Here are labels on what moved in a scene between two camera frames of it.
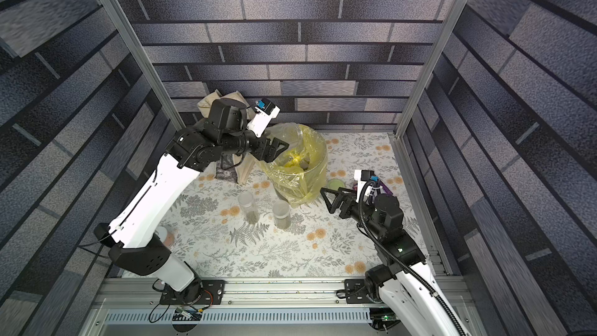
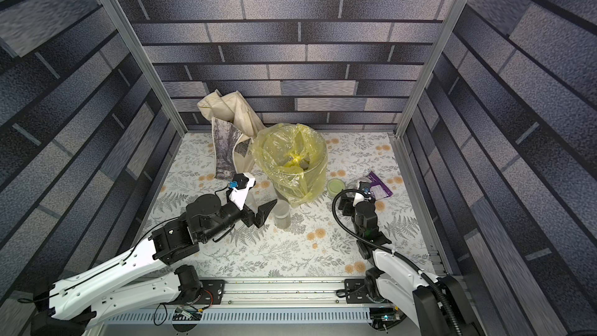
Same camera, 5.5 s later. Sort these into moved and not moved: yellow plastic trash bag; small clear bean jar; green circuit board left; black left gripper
Moved: black left gripper
Not moved: yellow plastic trash bag; green circuit board left; small clear bean jar
